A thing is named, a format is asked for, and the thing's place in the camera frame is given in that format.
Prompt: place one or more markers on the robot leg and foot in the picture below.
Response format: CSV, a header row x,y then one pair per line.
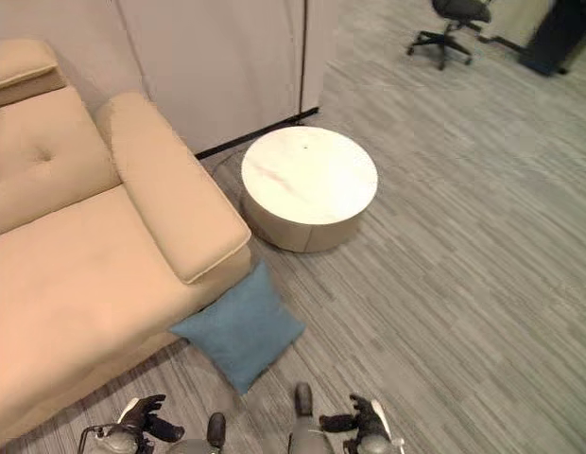
x,y
205,437
305,425

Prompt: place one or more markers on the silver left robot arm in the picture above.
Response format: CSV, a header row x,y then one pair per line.
x,y
111,440

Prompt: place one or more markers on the blue square cushion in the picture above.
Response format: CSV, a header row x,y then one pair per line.
x,y
236,326

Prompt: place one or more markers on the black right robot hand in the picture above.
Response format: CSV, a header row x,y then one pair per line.
x,y
364,418

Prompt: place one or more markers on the white partition panel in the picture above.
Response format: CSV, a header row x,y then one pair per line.
x,y
217,66

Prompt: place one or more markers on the round white marble coffee table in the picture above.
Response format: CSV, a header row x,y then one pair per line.
x,y
307,179

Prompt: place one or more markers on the beige fabric sofa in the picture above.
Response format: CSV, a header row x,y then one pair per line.
x,y
80,246

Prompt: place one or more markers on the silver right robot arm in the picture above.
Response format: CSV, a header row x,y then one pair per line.
x,y
375,444

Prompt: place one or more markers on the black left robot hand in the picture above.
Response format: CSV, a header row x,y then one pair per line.
x,y
149,416

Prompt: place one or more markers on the black office swivel chair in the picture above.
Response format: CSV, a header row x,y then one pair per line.
x,y
451,23

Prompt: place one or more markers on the black cabinet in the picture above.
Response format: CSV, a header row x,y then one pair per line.
x,y
557,35

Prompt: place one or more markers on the robot right leg and foot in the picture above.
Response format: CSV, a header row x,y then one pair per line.
x,y
305,425

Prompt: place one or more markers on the robot left leg and foot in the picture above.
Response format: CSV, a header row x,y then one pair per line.
x,y
205,437

